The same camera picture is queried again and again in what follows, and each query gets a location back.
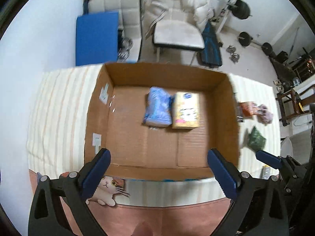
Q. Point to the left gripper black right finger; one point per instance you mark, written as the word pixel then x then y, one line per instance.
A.
pixel 257 206

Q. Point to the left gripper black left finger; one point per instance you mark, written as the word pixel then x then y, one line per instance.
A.
pixel 47 216

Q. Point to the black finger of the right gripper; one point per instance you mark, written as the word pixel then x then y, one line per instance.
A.
pixel 291 172

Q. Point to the green snack bag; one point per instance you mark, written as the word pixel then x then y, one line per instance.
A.
pixel 256 141

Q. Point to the orange snack bag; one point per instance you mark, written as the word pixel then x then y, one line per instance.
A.
pixel 248 109

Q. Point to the yellow tissue pack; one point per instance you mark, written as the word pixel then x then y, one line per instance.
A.
pixel 185 110

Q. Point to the blue tissue pack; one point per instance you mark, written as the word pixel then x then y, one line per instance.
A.
pixel 158 109

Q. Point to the silver yellow scrubber sponge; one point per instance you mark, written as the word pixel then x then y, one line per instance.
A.
pixel 266 172

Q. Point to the purple cloth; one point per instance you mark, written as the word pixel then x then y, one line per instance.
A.
pixel 264 115

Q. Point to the black snack bag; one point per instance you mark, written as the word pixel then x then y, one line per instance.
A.
pixel 239 113

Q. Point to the striped table cloth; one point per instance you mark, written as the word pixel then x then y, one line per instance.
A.
pixel 82 109

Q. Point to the dumbbell on floor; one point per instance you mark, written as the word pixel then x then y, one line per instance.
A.
pixel 234 57

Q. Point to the cardboard box with printed flap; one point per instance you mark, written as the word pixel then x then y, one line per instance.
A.
pixel 116 113

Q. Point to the barbell with plates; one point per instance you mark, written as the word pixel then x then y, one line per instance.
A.
pixel 245 40

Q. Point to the black blue weight bench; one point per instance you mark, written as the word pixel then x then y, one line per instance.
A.
pixel 211 54

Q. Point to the beige padded chair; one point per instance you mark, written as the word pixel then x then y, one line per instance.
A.
pixel 176 34

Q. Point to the blue mat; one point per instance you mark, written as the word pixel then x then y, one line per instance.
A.
pixel 97 38

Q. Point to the beige puffer jacket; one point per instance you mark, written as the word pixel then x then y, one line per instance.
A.
pixel 195 12

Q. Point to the beige tufted bench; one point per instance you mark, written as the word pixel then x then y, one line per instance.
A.
pixel 129 20

